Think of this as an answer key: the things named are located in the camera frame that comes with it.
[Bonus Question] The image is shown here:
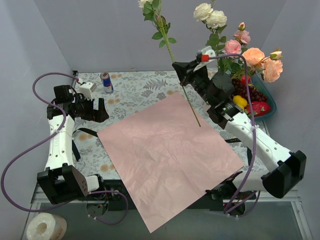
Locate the pink rose stem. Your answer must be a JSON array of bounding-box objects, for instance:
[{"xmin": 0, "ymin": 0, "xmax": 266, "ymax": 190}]
[{"xmin": 216, "ymin": 22, "xmax": 251, "ymax": 74}]

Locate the white rose stem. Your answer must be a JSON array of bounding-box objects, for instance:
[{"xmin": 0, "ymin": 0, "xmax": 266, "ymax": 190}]
[{"xmin": 193, "ymin": 0, "xmax": 227, "ymax": 56}]

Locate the cream bud stem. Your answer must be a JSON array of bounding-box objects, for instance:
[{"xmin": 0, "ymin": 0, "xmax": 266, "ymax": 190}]
[{"xmin": 137, "ymin": 0, "xmax": 202, "ymax": 128}]

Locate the black printed ribbon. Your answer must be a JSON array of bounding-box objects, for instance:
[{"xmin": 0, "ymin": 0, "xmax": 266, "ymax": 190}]
[{"xmin": 69, "ymin": 127, "xmax": 252, "ymax": 161}]

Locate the peach bud stem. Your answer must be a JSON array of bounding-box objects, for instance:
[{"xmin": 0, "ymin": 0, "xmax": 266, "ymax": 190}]
[{"xmin": 233, "ymin": 47, "xmax": 283, "ymax": 83}]

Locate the pink wrapping paper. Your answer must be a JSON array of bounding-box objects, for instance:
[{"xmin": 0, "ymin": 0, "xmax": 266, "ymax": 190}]
[{"xmin": 97, "ymin": 92, "xmax": 244, "ymax": 232}]

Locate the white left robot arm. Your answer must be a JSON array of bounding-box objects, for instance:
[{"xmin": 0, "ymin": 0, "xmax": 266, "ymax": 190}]
[{"xmin": 37, "ymin": 82, "xmax": 109, "ymax": 205}]

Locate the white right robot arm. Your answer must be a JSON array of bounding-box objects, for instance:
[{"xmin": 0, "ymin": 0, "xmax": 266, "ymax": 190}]
[{"xmin": 172, "ymin": 60, "xmax": 307, "ymax": 199}]

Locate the red bull drink can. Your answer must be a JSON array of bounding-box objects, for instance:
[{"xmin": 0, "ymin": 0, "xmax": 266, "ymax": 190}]
[{"xmin": 100, "ymin": 72, "xmax": 114, "ymax": 94}]

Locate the floral patterned table mat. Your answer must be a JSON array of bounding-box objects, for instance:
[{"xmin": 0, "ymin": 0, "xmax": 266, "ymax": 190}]
[{"xmin": 49, "ymin": 69, "xmax": 280, "ymax": 181}]

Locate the dark purple grape bunch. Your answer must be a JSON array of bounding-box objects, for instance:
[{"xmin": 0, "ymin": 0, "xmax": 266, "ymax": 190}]
[{"xmin": 231, "ymin": 76, "xmax": 268, "ymax": 102}]

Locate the yellow lemon upper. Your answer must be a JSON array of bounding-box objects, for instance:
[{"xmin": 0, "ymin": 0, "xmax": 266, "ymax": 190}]
[{"xmin": 233, "ymin": 95, "xmax": 248, "ymax": 109}]

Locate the red apple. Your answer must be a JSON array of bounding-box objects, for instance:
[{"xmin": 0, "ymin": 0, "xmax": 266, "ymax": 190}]
[{"xmin": 241, "ymin": 75, "xmax": 251, "ymax": 85}]

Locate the teal plastic fruit tray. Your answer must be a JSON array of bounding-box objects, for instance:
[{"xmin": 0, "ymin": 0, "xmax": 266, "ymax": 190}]
[{"xmin": 251, "ymin": 74, "xmax": 277, "ymax": 122}]

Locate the pink dragon fruit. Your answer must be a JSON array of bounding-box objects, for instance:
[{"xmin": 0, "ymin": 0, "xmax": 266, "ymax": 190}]
[{"xmin": 251, "ymin": 101, "xmax": 271, "ymax": 117}]

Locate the white toilet paper roll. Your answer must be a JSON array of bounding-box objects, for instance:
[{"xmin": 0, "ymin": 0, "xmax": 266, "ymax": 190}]
[{"xmin": 26, "ymin": 212, "xmax": 67, "ymax": 240}]

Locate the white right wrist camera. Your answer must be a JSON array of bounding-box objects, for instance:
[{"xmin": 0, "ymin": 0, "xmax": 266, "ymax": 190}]
[{"xmin": 193, "ymin": 46, "xmax": 216, "ymax": 72}]

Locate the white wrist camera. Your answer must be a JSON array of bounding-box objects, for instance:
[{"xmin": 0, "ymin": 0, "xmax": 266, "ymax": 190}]
[
  {"xmin": 76, "ymin": 82, "xmax": 97, "ymax": 101},
  {"xmin": 193, "ymin": 46, "xmax": 216, "ymax": 72}
]

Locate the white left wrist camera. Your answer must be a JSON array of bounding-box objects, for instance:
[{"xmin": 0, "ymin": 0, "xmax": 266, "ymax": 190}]
[{"xmin": 76, "ymin": 82, "xmax": 97, "ymax": 101}]

